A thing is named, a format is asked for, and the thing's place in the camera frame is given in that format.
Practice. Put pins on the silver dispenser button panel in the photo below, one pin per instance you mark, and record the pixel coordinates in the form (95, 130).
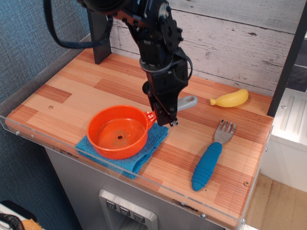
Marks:
(123, 214)

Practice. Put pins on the white toy sink unit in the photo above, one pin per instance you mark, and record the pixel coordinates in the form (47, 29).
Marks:
(285, 157)

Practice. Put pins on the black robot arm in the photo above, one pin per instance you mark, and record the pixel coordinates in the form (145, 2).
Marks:
(157, 37)

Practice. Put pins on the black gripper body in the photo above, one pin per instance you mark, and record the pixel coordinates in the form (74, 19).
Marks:
(165, 84)

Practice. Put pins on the orange plush object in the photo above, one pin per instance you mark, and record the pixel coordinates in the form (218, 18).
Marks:
(30, 224)

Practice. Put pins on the clear acrylic guard rail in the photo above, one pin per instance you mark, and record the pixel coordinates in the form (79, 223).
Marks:
(57, 114)

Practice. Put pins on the dark grey post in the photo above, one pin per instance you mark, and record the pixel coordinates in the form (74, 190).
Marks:
(97, 25)
(289, 63)

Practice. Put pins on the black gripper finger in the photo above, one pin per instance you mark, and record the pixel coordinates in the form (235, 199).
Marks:
(169, 104)
(161, 117)

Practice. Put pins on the fork with blue handle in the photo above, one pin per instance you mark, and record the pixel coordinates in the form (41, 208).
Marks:
(207, 163)

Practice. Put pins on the yellow toy banana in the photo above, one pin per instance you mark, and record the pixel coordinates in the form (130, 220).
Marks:
(232, 99)

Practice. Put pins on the blue folded cloth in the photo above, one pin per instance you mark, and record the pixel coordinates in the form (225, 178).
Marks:
(131, 166)

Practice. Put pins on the orange pot with grey handle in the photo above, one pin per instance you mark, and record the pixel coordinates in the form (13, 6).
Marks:
(120, 131)

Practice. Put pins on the dark grey right post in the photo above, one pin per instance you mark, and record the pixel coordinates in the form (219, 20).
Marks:
(289, 63)

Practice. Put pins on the dark grey left post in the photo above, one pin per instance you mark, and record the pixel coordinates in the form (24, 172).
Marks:
(97, 25)

